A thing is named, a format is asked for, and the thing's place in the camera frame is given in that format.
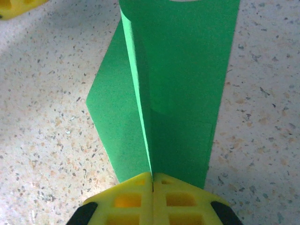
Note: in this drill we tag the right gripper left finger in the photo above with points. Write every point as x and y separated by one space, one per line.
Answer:
147 199

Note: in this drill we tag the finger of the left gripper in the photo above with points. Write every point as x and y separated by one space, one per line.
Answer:
18 10

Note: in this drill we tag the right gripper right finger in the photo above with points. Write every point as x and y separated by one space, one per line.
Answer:
159 201

